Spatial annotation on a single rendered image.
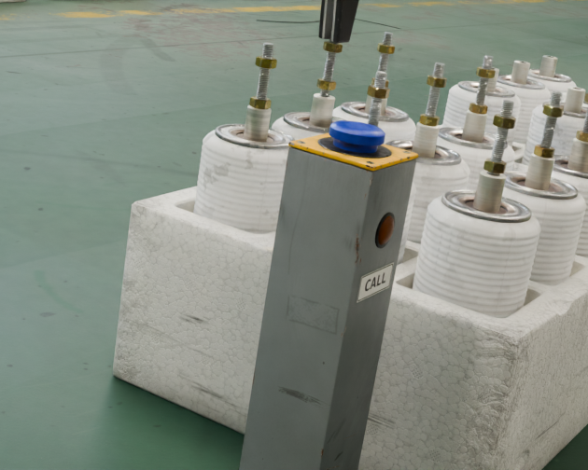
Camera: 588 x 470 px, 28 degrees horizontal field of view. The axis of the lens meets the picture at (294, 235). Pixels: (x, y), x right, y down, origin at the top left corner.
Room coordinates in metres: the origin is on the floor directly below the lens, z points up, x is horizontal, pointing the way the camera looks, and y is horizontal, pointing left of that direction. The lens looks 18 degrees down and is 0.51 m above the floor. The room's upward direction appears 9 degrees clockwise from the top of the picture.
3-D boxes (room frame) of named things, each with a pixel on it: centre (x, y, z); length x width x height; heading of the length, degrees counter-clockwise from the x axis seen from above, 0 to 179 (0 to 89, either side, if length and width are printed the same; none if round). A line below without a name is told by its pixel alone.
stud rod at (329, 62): (1.17, -0.01, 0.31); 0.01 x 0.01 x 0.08
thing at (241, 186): (1.06, 0.05, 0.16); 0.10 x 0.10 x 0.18
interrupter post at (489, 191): (0.95, -0.16, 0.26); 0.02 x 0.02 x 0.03
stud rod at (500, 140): (0.95, -0.16, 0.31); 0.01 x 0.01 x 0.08
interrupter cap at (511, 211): (0.95, -0.16, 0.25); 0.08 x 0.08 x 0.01
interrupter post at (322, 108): (1.17, -0.01, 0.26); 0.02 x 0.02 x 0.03
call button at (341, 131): (0.82, -0.03, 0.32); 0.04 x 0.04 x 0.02
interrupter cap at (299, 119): (1.17, -0.01, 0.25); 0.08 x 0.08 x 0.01
